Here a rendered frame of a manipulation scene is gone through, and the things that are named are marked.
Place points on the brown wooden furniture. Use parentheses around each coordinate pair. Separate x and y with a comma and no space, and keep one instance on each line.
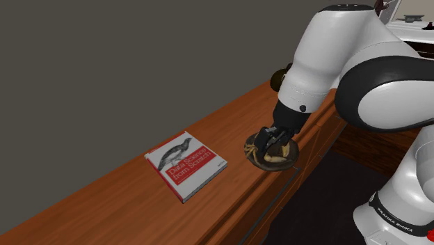
(369,149)

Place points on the brown plate with food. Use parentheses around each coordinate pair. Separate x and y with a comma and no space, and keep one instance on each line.
(271,164)

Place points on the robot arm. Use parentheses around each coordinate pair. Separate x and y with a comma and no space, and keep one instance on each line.
(339,51)

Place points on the white and red book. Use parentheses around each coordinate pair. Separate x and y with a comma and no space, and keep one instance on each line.
(190,166)

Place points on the dark brown round object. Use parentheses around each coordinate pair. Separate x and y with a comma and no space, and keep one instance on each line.
(277,80)

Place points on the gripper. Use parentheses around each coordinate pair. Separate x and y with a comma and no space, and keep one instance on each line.
(288,118)

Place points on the brown wooden chest of drawers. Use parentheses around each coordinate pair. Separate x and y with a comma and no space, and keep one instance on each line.
(112,203)

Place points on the white topped furniture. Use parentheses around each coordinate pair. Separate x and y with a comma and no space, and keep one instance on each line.
(412,32)

